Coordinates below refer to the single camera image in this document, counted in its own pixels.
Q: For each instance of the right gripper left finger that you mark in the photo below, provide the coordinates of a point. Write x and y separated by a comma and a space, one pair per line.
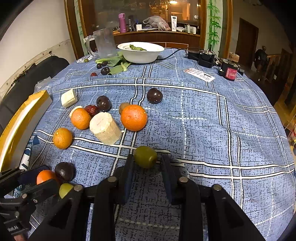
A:
110, 193

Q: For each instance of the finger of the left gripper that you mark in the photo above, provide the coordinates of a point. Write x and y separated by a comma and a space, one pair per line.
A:
19, 197

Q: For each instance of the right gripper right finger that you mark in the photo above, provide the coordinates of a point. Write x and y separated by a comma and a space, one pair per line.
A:
182, 191

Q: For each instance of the green round fruit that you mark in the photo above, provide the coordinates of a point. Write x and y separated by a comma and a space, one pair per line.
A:
145, 157

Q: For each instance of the small orange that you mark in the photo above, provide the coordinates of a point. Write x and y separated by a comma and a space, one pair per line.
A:
62, 138

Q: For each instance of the large orange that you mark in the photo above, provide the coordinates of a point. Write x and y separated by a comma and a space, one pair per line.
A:
134, 118

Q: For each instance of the medium orange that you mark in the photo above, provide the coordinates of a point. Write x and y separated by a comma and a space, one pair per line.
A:
80, 118

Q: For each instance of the round pale sugarcane slice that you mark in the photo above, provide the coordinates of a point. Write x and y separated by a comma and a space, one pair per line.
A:
71, 112

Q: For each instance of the green fruit bottom left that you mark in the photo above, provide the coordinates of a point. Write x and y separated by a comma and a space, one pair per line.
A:
65, 188

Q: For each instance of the dark plum near left gripper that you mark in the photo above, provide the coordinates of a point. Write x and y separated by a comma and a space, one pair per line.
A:
65, 171

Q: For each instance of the blue plaid tablecloth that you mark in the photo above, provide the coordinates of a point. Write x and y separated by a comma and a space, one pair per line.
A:
219, 132

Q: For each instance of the red jujube fruit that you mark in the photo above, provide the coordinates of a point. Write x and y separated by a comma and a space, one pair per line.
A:
92, 110

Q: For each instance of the brown kiwi fruit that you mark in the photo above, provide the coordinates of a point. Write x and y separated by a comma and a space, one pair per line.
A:
123, 106

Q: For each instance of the dark plum centre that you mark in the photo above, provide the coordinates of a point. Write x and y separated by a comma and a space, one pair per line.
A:
103, 103

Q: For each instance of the dark plum far right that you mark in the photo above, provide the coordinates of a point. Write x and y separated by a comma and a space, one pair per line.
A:
154, 96

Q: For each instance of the black sofa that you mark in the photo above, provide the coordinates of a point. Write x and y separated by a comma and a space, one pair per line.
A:
25, 85

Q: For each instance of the white paper card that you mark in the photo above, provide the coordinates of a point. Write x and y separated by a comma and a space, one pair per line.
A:
199, 74

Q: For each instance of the small dark plum near greens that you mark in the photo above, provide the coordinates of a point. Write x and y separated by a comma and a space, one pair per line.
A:
105, 71

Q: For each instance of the green leafy vegetable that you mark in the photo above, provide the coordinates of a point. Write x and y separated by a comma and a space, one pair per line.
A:
117, 63

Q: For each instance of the black jar red label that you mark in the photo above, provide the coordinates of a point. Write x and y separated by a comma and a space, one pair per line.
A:
228, 69

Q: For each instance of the black electronic device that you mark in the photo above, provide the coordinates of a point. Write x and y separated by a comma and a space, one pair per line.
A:
205, 58

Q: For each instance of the white bowl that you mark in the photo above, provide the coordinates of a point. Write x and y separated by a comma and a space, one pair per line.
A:
140, 52

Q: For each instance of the clear plastic pitcher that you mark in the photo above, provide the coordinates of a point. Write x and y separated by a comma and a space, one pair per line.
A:
104, 41

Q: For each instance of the pink thermos bottle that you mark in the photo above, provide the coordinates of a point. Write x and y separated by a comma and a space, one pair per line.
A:
122, 23

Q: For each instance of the plastic bag on shelf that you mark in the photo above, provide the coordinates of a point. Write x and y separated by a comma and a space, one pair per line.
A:
157, 22

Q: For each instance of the white tube on shelf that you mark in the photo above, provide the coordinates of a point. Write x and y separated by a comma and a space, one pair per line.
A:
173, 23

